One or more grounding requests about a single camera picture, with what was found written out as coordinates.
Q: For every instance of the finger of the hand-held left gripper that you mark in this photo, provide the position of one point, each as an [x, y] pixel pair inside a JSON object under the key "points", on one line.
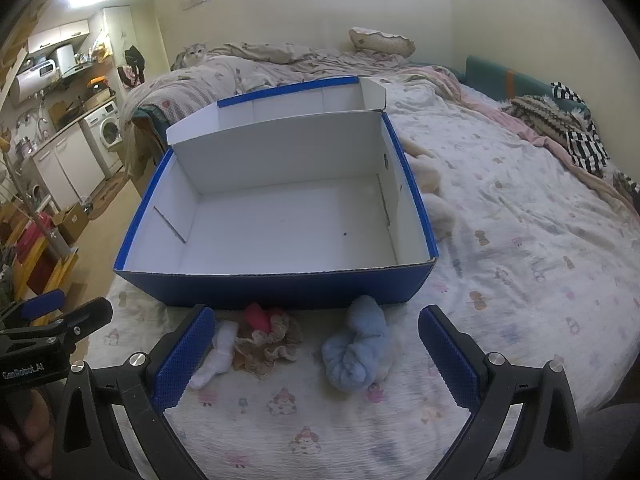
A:
{"points": [[75, 320], [45, 304]]}

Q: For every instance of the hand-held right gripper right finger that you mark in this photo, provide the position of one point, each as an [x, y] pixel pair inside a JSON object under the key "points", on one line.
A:
{"points": [[450, 360]]}

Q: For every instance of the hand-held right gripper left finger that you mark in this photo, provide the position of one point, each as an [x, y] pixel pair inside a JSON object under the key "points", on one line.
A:
{"points": [[182, 360]]}

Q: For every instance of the white sock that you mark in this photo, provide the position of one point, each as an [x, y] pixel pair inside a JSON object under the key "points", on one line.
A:
{"points": [[217, 355]]}

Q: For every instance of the red soft cloth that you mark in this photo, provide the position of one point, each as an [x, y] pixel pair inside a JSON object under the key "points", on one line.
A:
{"points": [[257, 317]]}

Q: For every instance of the brown frilly cloth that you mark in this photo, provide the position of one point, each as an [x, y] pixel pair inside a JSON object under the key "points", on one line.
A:
{"points": [[272, 352]]}

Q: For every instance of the light blue sock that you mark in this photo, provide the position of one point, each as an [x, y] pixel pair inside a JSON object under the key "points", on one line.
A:
{"points": [[355, 355]]}

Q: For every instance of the blue cardboard box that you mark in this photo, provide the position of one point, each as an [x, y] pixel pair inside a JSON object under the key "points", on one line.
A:
{"points": [[280, 225]]}

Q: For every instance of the person's left hand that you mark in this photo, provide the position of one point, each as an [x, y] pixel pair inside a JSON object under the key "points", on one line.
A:
{"points": [[41, 440]]}

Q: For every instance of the yellow wooden rack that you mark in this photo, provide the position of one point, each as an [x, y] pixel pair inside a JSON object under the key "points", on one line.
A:
{"points": [[47, 270]]}

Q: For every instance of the brown cardboard box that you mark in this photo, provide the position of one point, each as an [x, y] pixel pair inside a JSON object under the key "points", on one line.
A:
{"points": [[71, 222]]}

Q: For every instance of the white printed bedsheet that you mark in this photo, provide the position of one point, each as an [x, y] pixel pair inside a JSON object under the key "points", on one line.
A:
{"points": [[525, 260]]}

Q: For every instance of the brown floor mat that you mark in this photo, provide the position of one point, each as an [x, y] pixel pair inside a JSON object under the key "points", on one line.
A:
{"points": [[107, 195]]}

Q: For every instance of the white base cabinet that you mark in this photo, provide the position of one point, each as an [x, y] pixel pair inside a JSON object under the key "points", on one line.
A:
{"points": [[65, 165]]}

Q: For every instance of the person's grey trousers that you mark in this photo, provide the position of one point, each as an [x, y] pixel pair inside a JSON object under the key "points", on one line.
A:
{"points": [[602, 445]]}

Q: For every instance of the white washing machine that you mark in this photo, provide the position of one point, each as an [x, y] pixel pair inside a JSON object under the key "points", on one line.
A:
{"points": [[105, 132]]}

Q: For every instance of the cream plush toy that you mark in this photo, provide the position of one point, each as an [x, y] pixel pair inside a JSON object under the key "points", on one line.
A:
{"points": [[430, 177]]}

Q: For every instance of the white water heater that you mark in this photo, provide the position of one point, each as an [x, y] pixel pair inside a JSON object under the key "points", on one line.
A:
{"points": [[35, 80]]}

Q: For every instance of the black and white striped cloth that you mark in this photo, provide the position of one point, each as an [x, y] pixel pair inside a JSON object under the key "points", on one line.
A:
{"points": [[587, 150]]}

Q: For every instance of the pink blanket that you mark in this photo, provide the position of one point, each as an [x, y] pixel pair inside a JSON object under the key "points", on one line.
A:
{"points": [[480, 105]]}

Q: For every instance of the dark hanging clothes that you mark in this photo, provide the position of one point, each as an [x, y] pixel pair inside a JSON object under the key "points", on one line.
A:
{"points": [[134, 62]]}

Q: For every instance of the patterned knit cloth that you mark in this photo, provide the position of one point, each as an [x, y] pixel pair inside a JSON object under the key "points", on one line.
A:
{"points": [[545, 115]]}

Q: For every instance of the beige floral duvet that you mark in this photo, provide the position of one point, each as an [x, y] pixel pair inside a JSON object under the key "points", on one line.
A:
{"points": [[200, 85]]}

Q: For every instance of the teal headboard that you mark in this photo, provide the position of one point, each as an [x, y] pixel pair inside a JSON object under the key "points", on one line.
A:
{"points": [[487, 77]]}

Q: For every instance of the grey and white cat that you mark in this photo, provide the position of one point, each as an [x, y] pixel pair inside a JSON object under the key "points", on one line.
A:
{"points": [[195, 55]]}

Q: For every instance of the cream frilled pillow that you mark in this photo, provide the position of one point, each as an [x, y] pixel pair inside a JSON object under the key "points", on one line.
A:
{"points": [[382, 42]]}

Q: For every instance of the white wall cabinets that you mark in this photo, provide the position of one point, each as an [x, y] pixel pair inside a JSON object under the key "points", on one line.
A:
{"points": [[70, 30]]}

